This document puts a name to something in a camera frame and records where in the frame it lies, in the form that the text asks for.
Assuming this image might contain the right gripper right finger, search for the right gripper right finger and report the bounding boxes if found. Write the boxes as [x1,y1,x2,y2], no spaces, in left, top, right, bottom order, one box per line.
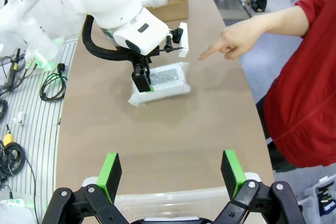
[212,149,307,224]

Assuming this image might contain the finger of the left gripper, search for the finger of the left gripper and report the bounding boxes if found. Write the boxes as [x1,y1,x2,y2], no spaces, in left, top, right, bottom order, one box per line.
[131,70,155,94]
[145,63,153,85]

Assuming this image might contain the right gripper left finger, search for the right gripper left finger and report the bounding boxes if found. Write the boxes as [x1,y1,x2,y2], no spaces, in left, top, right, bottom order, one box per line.
[41,152,132,224]

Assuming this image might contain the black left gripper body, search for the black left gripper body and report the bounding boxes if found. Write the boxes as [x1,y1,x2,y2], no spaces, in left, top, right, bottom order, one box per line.
[131,47,161,74]

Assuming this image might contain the bubble-wrapped clock showing display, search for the bubble-wrapped clock showing display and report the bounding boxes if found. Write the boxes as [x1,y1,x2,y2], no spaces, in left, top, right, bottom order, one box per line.
[128,61,191,107]

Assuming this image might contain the person's right forearm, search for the person's right forearm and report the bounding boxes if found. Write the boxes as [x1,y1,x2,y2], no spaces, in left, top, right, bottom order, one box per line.
[251,5,310,37]

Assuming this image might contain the person's right hand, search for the person's right hand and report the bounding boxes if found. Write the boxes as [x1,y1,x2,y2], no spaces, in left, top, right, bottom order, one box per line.
[198,16,264,61]

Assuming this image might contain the brown cardboard box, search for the brown cardboard box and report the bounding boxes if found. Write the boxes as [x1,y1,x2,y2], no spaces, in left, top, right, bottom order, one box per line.
[135,0,189,23]

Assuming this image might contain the clear plastic container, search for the clear plastic container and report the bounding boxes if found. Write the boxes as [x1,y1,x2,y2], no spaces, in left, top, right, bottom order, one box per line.
[114,186,237,224]

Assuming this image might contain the grey ribbed base platform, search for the grey ribbed base platform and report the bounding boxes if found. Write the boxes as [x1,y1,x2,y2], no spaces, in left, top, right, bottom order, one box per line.
[0,35,79,224]

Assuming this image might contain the clear plastic organizer box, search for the clear plastic organizer box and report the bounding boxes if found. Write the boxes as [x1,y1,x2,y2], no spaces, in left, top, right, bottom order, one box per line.
[298,174,336,224]

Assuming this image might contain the white device green light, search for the white device green light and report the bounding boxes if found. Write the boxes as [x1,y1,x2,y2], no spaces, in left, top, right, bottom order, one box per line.
[0,199,36,224]

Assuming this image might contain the person in red jacket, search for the person in red jacket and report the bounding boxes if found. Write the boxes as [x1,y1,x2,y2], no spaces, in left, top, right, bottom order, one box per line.
[256,0,336,174]

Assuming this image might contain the small white plastic object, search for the small white plastic object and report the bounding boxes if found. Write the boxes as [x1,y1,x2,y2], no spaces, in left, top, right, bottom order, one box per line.
[12,112,26,125]

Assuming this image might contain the black test probe leads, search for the black test probe leads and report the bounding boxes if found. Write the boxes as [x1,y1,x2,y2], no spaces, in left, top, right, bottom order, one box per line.
[0,48,35,96]

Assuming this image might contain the black left arm hose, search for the black left arm hose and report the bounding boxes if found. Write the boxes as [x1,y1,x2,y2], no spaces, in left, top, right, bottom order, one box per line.
[81,15,142,62]

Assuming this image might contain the black coiled power cord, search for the black coiled power cord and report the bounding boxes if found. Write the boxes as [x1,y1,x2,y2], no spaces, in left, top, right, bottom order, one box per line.
[40,62,69,102]

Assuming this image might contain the black cable bundle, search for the black cable bundle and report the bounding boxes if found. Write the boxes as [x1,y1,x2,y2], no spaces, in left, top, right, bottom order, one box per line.
[0,140,40,224]

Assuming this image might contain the yellow handled tool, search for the yellow handled tool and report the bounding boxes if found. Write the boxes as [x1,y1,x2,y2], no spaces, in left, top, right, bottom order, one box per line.
[2,123,14,146]

